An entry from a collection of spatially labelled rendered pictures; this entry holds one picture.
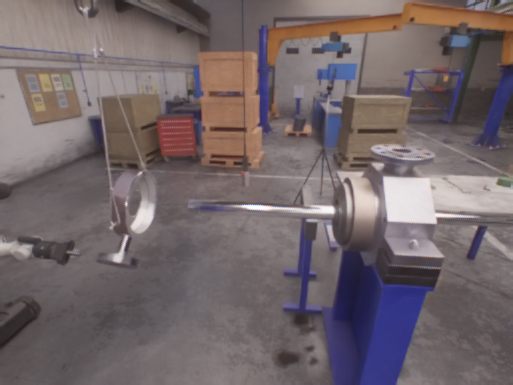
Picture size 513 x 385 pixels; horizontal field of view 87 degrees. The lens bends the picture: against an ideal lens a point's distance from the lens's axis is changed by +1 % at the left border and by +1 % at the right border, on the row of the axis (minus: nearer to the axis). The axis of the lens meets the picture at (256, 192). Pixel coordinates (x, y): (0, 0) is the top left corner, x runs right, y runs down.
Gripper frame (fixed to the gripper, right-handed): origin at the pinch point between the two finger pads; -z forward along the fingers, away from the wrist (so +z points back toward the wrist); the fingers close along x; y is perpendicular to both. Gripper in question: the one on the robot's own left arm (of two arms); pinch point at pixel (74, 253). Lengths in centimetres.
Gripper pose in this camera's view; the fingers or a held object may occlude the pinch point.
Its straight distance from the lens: 165.2
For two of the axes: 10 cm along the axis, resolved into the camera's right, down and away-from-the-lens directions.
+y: -0.1, 4.3, 9.0
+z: -9.9, -1.1, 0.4
